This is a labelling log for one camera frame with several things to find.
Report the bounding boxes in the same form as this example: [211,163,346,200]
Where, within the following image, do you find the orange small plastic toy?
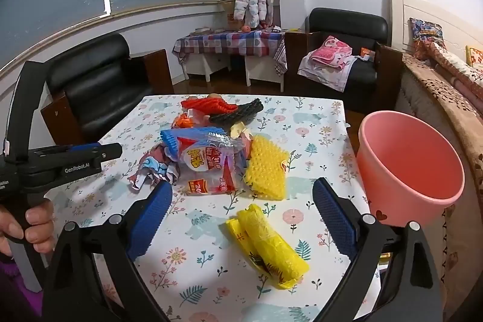
[171,113,195,129]

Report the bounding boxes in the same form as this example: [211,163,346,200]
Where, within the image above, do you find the white wooden desk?
[185,52,284,92]

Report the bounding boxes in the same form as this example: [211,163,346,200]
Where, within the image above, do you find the white printed cloth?
[297,54,357,93]

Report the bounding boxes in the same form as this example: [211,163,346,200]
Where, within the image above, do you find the pink plastic bucket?
[356,111,465,228]

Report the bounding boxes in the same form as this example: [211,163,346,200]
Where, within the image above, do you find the white floral hanging cloth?
[273,39,288,75]

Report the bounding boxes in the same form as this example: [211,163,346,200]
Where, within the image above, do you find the black armchair wooden arms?
[40,32,175,145]
[284,7,404,112]

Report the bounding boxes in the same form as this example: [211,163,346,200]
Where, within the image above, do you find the clear snack bag red label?
[177,131,253,196]

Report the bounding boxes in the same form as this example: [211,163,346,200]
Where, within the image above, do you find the person's left forearm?
[0,254,44,322]

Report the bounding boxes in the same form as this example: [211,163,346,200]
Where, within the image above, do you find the yellow floral pillow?
[466,45,483,66]

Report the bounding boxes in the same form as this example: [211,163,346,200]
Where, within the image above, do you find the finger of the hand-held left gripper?
[70,143,102,153]
[99,142,123,161]

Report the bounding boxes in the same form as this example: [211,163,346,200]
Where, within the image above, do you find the printed wrapper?
[127,145,180,192]

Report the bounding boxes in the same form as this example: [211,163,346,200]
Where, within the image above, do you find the plaid tablecloth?
[173,28,287,75]

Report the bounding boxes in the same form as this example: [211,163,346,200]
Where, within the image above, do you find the white bed headboard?
[390,0,483,55]

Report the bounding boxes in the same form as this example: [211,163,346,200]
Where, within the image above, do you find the black foam net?
[209,98,264,126]

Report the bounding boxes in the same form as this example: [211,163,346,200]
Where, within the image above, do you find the colourful printed pillow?
[409,17,444,43]

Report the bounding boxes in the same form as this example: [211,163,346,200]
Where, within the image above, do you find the cardboard box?
[222,0,246,32]

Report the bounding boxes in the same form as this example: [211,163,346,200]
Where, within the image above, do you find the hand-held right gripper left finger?
[41,179,178,322]

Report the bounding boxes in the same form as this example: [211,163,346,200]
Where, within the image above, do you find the yellow plastic bag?
[226,204,311,289]

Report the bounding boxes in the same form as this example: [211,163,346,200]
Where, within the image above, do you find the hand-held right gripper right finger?
[312,177,442,322]

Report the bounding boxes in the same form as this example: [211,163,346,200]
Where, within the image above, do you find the person's left hand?
[0,200,56,258]

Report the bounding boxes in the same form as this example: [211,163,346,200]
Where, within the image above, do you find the red floral quilt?
[413,39,483,100]

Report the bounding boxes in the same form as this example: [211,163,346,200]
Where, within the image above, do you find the yellow fruit peel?
[230,122,253,139]

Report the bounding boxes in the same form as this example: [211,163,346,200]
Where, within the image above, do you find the floral bear print tablecloth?
[45,94,382,322]

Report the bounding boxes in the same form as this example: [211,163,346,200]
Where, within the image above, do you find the red foam net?
[180,97,239,116]

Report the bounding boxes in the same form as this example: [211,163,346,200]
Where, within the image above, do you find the pink folded blanket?
[309,35,353,71]

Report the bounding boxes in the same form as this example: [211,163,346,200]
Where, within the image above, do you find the bed with brown blanket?
[400,50,483,285]

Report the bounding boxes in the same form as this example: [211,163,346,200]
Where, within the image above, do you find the yellow foam net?
[242,135,291,200]

